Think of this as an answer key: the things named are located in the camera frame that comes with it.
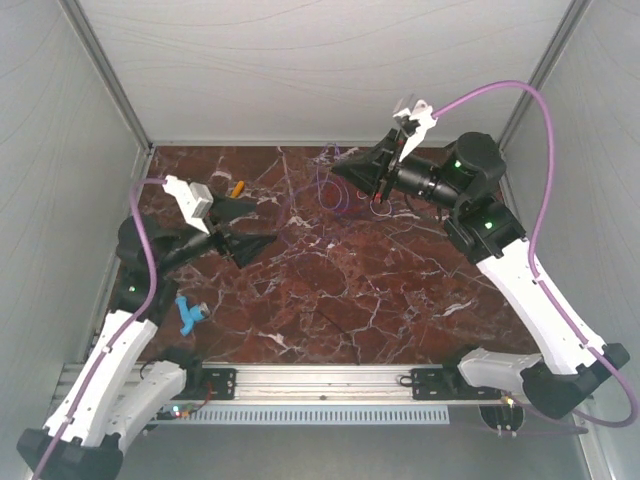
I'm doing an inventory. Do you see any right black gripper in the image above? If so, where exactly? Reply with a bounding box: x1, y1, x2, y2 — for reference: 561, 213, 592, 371
329, 127, 464, 212

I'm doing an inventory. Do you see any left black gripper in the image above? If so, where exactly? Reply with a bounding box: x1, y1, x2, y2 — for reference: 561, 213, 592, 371
159, 188, 279, 274

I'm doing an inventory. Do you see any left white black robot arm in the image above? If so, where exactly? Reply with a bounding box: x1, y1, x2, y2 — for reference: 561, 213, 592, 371
17, 195, 277, 479

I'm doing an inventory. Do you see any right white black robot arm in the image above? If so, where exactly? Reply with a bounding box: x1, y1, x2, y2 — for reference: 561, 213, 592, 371
331, 129, 630, 419

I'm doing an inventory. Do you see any blue plastic clamp tool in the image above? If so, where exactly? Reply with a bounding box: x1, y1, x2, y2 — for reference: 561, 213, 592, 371
175, 296, 210, 336

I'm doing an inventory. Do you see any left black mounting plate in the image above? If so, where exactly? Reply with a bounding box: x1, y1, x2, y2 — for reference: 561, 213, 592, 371
184, 367, 237, 401

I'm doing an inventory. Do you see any black mounting plate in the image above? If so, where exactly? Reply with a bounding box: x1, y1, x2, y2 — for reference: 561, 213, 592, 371
184, 367, 237, 401
409, 367, 502, 401

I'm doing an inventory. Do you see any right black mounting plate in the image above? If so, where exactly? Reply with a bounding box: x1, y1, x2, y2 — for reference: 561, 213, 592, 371
409, 367, 502, 401

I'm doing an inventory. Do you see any yellow handle flat screwdriver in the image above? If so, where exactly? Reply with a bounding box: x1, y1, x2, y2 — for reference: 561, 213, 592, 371
230, 181, 245, 198

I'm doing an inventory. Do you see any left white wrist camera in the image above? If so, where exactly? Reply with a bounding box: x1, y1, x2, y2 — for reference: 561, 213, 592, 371
163, 175, 214, 234

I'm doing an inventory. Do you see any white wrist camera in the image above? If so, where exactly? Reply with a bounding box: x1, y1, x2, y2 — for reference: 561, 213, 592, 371
163, 175, 214, 234
393, 95, 437, 162

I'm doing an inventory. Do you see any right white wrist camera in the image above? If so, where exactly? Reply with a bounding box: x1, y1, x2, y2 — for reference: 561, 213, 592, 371
393, 95, 437, 162

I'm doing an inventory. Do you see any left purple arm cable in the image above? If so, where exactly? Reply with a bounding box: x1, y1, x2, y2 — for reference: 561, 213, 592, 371
29, 177, 171, 480

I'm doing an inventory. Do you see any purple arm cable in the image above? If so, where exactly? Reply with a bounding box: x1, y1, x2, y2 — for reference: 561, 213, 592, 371
432, 80, 634, 429
29, 177, 171, 480

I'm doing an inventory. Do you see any grey slotted cable duct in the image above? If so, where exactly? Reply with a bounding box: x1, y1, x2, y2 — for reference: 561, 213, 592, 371
186, 404, 450, 426

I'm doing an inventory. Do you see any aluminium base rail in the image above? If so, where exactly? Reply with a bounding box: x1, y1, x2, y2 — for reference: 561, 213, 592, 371
59, 363, 596, 404

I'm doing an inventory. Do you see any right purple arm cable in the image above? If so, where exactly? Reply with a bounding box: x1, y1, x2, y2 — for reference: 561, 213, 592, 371
432, 80, 634, 429

